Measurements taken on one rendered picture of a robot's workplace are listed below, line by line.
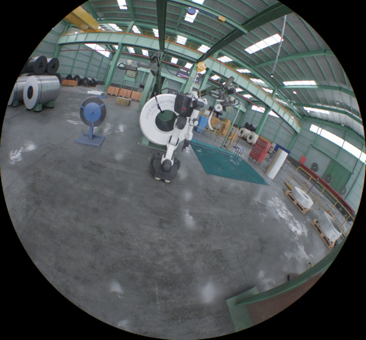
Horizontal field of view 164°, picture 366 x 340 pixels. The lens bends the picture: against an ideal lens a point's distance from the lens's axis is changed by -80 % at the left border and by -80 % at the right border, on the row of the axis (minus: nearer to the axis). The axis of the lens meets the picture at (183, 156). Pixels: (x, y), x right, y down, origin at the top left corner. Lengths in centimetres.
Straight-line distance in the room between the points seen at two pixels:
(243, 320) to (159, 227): 147
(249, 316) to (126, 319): 113
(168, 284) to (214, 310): 54
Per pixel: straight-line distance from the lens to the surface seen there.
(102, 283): 131
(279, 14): 310
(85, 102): 288
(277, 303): 148
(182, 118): 193
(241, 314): 166
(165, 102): 276
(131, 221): 153
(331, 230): 519
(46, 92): 582
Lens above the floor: 129
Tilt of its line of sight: 23 degrees down
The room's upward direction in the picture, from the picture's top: 22 degrees clockwise
